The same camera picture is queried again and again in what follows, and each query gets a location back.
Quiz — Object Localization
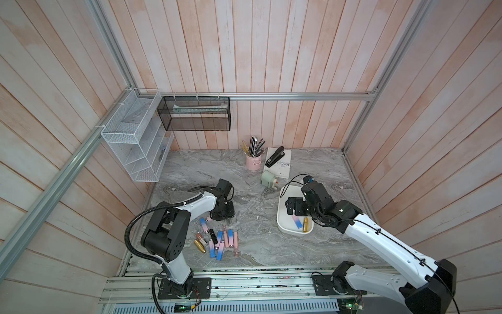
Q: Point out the pink lip gloss tube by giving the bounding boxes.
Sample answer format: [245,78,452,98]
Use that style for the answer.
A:
[222,225,230,248]

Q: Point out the blue pink lipstick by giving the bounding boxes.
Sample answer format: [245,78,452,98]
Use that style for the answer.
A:
[292,215,303,229]
[215,230,225,251]
[216,242,225,260]
[228,230,234,247]
[199,218,209,234]
[209,240,216,259]

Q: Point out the white storage tray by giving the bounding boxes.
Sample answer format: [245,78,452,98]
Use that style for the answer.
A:
[277,185,314,236]

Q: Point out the gold glitter lipstick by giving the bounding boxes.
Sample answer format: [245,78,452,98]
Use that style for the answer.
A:
[193,239,206,254]

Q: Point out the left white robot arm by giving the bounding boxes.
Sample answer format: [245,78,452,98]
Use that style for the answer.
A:
[141,179,235,285]

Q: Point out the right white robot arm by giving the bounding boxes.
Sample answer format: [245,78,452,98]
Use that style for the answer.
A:
[279,176,457,313]

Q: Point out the blue pink lipstick bottom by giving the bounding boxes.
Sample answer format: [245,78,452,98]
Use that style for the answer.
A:
[209,240,216,259]

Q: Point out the brown clear lip gloss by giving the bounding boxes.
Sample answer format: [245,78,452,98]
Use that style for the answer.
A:
[196,233,207,248]

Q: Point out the white notebook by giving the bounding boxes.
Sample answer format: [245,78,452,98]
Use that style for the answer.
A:
[264,150,292,179]

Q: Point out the green pencil sharpener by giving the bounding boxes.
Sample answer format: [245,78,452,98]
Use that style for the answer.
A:
[261,170,278,190]

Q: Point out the pink pen cup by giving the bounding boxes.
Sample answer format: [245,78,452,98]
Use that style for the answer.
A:
[245,155,261,171]

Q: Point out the black stapler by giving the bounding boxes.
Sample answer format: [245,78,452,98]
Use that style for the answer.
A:
[265,146,285,167]

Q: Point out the pens in cup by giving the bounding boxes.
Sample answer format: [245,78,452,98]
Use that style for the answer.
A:
[241,136,265,158]

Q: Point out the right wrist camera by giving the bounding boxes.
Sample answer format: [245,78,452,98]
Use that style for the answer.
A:
[302,175,314,184]

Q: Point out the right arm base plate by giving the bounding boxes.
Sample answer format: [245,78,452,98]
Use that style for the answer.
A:
[311,272,367,296]

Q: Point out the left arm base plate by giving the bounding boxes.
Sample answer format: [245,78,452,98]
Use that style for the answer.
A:
[157,277,212,300]

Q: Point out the black mesh wall basket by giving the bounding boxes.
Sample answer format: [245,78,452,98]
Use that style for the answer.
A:
[157,96,231,132]

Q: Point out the white wire mesh shelf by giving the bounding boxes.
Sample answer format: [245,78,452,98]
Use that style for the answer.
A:
[101,88,174,183]

